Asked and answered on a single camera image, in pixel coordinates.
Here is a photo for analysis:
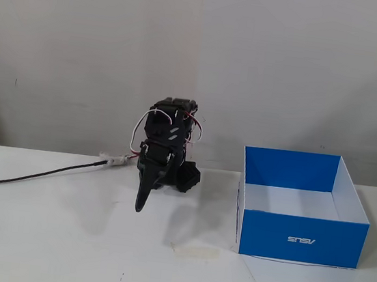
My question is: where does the red servo wire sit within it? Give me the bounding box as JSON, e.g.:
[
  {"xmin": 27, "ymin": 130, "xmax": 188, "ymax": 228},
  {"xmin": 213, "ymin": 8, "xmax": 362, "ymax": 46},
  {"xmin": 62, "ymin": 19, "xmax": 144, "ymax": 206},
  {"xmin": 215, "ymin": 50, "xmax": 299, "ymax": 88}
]
[{"xmin": 180, "ymin": 109, "xmax": 208, "ymax": 146}]

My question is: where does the blue and white cardboard box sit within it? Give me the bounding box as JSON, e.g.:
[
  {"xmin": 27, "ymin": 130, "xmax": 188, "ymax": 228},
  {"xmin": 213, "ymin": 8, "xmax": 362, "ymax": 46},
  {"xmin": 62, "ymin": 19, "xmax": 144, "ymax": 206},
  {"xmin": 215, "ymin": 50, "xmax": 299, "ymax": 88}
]
[{"xmin": 229, "ymin": 143, "xmax": 377, "ymax": 270}]

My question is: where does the white servo wire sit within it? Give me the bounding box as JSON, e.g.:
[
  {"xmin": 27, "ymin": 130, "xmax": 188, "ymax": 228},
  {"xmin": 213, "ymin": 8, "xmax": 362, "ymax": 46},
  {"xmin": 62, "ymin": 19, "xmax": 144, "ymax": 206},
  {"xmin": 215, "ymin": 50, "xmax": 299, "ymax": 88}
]
[{"xmin": 127, "ymin": 105, "xmax": 175, "ymax": 163}]

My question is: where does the black power cable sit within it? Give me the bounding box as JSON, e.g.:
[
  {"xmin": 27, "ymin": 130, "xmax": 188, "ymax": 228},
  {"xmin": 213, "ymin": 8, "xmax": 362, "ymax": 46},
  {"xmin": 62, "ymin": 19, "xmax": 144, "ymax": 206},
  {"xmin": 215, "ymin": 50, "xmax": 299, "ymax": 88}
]
[{"xmin": 0, "ymin": 146, "xmax": 109, "ymax": 207}]

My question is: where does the white cable connector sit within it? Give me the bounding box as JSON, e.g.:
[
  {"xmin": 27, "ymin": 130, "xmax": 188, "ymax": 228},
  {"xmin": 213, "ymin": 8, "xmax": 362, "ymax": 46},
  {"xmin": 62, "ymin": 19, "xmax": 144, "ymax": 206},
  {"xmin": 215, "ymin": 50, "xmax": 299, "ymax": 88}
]
[{"xmin": 97, "ymin": 150, "xmax": 131, "ymax": 169}]

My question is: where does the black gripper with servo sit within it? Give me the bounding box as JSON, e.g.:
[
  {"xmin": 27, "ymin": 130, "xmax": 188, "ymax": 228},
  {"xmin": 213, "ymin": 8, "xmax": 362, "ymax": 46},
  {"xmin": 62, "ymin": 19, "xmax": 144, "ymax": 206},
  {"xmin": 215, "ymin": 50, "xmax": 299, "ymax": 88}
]
[{"xmin": 130, "ymin": 138, "xmax": 178, "ymax": 217}]

